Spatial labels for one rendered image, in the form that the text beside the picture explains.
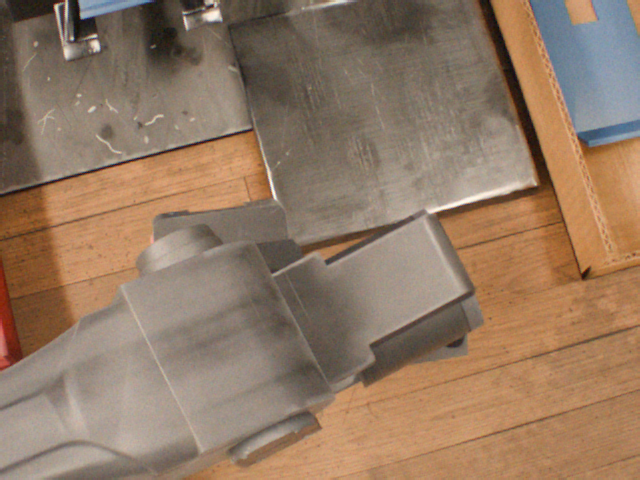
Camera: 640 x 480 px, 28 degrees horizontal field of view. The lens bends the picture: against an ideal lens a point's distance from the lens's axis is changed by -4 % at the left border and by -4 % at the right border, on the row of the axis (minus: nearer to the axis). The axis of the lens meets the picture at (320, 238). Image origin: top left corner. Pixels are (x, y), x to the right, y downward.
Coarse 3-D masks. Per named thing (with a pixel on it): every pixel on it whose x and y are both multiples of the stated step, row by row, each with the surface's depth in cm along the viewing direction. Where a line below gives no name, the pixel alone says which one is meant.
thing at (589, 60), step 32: (544, 0) 90; (608, 0) 90; (544, 32) 89; (576, 32) 89; (608, 32) 89; (576, 64) 89; (608, 64) 89; (576, 96) 88; (608, 96) 88; (576, 128) 87; (608, 128) 87
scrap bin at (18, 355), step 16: (0, 256) 84; (0, 272) 82; (0, 288) 80; (0, 304) 79; (0, 320) 77; (0, 336) 77; (16, 336) 82; (0, 352) 82; (16, 352) 80; (0, 368) 80
